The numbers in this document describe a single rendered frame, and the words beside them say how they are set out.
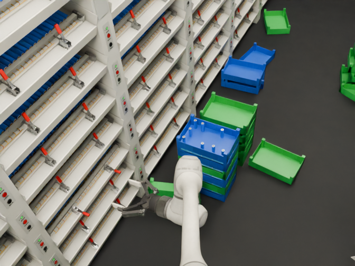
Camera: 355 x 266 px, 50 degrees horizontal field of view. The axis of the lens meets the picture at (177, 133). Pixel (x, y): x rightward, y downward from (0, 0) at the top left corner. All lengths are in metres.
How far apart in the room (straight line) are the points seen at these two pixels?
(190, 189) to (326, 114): 1.78
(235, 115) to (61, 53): 1.31
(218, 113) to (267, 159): 0.47
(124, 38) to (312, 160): 1.51
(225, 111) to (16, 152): 1.41
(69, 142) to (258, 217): 1.25
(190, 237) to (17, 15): 0.88
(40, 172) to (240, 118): 1.30
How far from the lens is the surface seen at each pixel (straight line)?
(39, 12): 1.32
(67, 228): 1.89
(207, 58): 2.87
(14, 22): 1.29
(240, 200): 2.43
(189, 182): 1.42
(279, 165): 2.60
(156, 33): 2.11
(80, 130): 1.68
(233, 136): 2.20
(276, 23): 3.82
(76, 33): 1.52
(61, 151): 1.63
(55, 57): 1.44
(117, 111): 1.86
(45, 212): 1.72
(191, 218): 1.32
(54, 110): 1.52
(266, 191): 2.48
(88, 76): 1.62
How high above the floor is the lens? 2.08
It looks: 49 degrees down
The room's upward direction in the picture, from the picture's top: 6 degrees counter-clockwise
